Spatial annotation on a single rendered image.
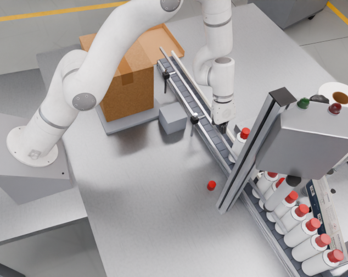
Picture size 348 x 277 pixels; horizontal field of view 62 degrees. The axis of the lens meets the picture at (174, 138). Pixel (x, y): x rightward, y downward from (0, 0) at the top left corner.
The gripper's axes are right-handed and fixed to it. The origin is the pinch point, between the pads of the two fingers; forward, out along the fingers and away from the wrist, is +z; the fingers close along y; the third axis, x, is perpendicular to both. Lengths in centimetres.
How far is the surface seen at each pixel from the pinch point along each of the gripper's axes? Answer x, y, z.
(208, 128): 8.0, -2.6, 3.9
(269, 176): -32.6, -1.4, 0.3
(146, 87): 25.8, -23.6, -16.5
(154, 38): 81, 3, -18
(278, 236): -42.7, -3.2, 22.4
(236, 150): -13.7, -2.4, 1.5
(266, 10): 172, 168, 15
